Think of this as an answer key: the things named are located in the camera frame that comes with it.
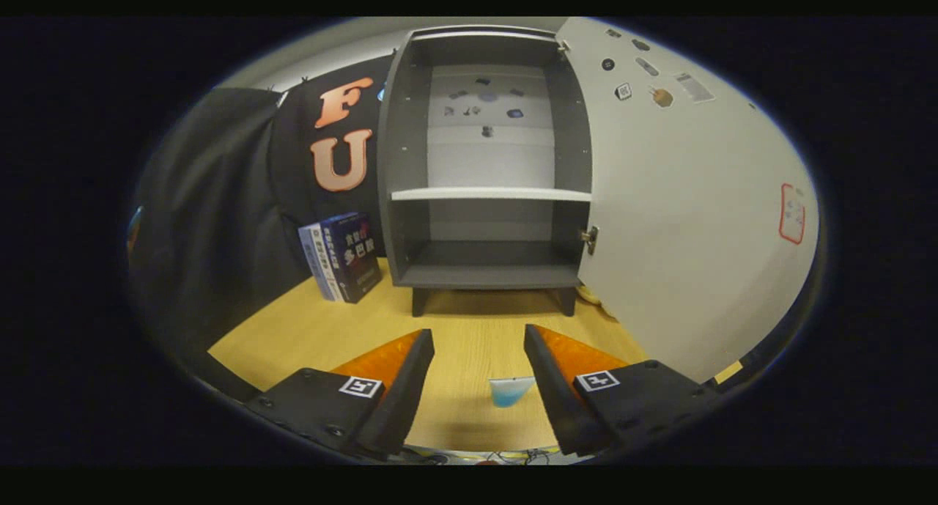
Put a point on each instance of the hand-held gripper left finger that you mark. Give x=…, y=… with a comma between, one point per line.
x=399, y=399

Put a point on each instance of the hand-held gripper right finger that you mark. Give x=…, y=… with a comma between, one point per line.
x=557, y=395

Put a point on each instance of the blue white tube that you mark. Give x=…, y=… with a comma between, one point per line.
x=509, y=391

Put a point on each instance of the white cabinet door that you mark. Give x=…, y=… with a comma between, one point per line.
x=696, y=234

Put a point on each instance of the dark blue book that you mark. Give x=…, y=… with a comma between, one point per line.
x=355, y=259

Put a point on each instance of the white blue book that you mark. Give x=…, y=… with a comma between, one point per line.
x=326, y=263

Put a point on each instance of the black backdrop cloth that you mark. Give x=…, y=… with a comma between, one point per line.
x=212, y=219

